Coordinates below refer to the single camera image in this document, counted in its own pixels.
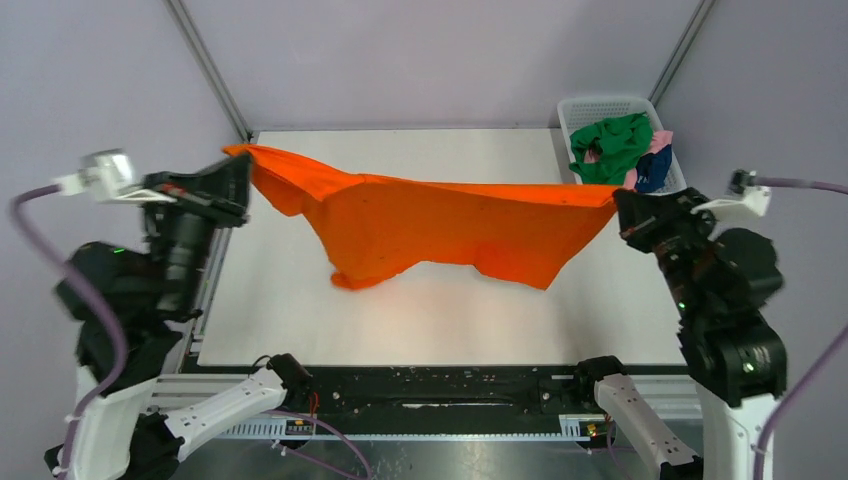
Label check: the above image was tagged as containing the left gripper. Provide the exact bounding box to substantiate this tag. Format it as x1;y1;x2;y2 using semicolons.
143;148;259;313

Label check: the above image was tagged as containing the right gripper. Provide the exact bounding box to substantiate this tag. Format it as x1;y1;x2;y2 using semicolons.
614;183;720;315

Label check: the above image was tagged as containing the orange t-shirt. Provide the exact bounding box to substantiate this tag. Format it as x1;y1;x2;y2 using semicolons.
225;144;616;290

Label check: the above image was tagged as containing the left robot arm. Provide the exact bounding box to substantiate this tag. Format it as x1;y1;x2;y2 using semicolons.
45;150;314;479

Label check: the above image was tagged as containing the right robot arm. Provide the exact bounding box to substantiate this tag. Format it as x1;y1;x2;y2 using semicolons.
573;187;788;479

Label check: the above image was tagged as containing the navy blue t-shirt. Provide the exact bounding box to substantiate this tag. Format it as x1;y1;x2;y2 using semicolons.
634;144;672;193

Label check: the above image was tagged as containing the pink t-shirt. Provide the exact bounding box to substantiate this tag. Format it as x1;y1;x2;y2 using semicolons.
623;130;673;191

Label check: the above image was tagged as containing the green t-shirt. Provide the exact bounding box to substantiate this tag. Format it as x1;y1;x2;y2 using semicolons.
569;112;654;186

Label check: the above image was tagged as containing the white plastic basket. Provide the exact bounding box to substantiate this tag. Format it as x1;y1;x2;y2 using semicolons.
556;95;687;195

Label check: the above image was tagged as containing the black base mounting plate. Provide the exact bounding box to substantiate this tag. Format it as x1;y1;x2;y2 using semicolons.
282;365;604;434

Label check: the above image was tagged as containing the aluminium frame rail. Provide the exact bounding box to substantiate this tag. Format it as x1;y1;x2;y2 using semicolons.
145;374;747;420

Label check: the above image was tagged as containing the white cable duct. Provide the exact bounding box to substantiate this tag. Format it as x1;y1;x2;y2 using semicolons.
214;415;602;442

